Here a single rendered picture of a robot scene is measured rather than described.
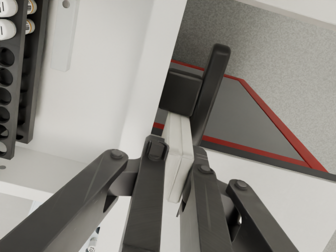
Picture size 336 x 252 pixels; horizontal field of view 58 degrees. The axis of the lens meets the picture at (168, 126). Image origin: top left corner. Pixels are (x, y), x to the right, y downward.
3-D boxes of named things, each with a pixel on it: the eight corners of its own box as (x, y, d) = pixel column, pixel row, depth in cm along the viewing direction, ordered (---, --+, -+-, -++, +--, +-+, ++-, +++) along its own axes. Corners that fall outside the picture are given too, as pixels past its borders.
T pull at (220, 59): (230, 45, 20) (234, 48, 19) (196, 145, 23) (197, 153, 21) (177, 30, 20) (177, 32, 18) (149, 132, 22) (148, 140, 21)
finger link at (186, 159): (180, 155, 15) (195, 158, 15) (179, 110, 22) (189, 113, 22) (165, 202, 17) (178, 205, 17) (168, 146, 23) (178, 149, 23)
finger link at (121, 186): (154, 207, 15) (93, 193, 14) (159, 158, 19) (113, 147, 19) (162, 182, 14) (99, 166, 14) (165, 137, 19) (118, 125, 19)
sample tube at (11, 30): (38, 17, 23) (5, 20, 18) (39, 35, 23) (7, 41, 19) (21, 16, 23) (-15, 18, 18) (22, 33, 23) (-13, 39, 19)
